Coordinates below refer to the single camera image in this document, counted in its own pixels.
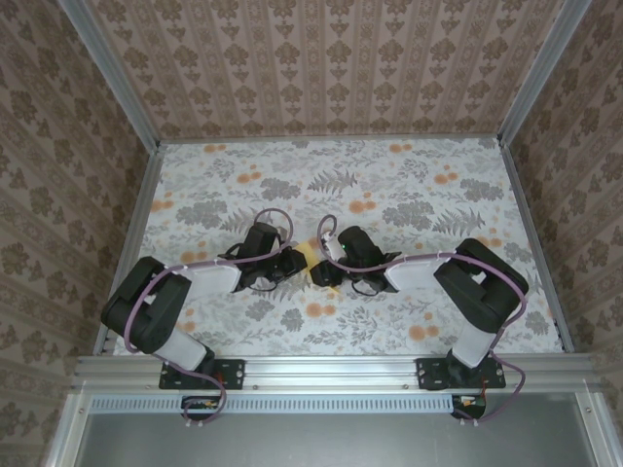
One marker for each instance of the aluminium corner post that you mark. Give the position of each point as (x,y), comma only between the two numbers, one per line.
(117,73)
(541,73)

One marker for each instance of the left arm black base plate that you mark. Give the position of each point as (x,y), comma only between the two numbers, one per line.
(233,374)

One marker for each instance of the floral table cover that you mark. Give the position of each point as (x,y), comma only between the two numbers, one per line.
(311,340)

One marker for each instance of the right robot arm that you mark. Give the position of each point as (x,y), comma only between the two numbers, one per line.
(482,287)

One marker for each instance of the aluminium cross rail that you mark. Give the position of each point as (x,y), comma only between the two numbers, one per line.
(331,372)

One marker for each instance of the aluminium side rail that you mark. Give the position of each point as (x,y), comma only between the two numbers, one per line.
(141,204)
(524,204)

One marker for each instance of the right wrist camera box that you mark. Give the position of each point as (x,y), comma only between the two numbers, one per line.
(333,249)

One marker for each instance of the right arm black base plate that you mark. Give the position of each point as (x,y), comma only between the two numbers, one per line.
(430,374)

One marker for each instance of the aluminium framed metal panel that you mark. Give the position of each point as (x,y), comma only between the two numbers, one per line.
(331,442)

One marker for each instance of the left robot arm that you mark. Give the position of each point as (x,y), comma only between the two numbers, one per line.
(146,311)

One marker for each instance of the black connector board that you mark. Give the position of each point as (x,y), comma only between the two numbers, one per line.
(202,413)
(472,411)

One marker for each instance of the yellow cloth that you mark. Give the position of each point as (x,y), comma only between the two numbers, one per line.
(309,253)

